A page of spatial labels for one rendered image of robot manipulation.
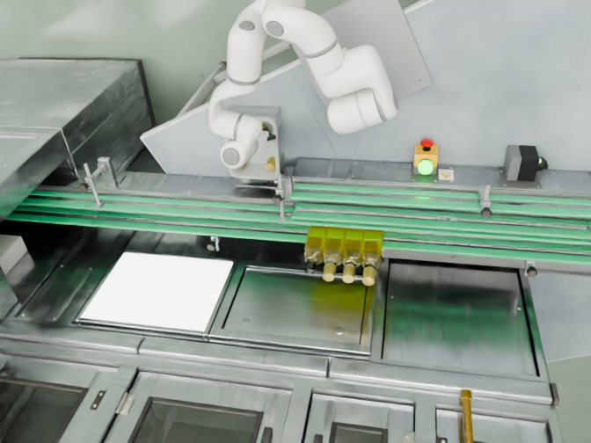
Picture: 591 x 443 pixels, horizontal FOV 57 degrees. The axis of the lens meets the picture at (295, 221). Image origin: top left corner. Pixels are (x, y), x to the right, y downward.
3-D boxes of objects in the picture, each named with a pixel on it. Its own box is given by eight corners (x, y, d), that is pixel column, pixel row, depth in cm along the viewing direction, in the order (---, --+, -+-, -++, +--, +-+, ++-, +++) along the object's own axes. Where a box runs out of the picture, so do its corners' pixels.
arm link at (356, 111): (326, 87, 146) (320, 112, 133) (373, 69, 141) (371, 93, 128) (339, 119, 150) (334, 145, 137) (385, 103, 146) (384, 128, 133)
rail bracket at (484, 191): (475, 192, 163) (477, 218, 153) (478, 170, 159) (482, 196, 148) (489, 192, 162) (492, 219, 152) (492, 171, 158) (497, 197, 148)
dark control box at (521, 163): (503, 166, 170) (506, 180, 164) (507, 143, 165) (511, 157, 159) (530, 167, 169) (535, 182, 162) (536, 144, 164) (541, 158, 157)
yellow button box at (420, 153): (413, 162, 175) (412, 174, 169) (415, 141, 171) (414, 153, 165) (435, 163, 174) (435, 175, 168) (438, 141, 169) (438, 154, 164)
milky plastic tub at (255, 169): (236, 164, 188) (229, 177, 182) (228, 105, 175) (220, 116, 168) (285, 167, 185) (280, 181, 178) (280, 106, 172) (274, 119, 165)
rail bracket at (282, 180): (282, 206, 179) (274, 229, 169) (279, 162, 169) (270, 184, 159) (292, 206, 178) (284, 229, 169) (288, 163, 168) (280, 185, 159)
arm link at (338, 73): (305, 44, 130) (368, 18, 125) (341, 123, 145) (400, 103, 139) (302, 63, 123) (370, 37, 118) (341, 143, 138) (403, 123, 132)
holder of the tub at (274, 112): (239, 177, 192) (233, 189, 186) (229, 105, 175) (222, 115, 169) (287, 179, 189) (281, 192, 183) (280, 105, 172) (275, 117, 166)
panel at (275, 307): (123, 255, 194) (76, 326, 167) (121, 249, 192) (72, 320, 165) (378, 277, 177) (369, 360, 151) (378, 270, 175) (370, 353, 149)
